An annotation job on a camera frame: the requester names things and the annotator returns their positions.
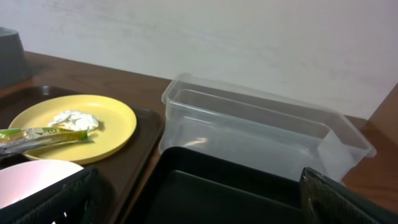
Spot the brown serving tray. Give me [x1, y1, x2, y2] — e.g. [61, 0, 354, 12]
[1, 86, 164, 223]

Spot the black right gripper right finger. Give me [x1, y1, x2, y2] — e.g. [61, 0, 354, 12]
[300, 167, 397, 224]

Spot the grey dishwasher rack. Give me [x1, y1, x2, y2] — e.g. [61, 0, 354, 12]
[0, 27, 32, 89]

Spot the clear plastic waste bin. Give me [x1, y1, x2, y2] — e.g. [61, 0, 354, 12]
[159, 73, 377, 182]

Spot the pink bowl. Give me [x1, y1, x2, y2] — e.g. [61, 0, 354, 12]
[1, 159, 83, 208]

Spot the yellow plate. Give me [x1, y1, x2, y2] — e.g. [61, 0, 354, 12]
[9, 95, 137, 164]

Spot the white tissue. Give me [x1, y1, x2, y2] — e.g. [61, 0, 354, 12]
[48, 110, 100, 132]

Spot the black waste tray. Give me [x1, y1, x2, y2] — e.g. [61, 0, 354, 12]
[124, 147, 305, 224]

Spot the green foil snack wrapper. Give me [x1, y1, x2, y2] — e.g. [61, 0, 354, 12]
[1, 127, 91, 159]

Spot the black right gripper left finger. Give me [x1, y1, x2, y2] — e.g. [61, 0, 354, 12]
[1, 166, 99, 224]

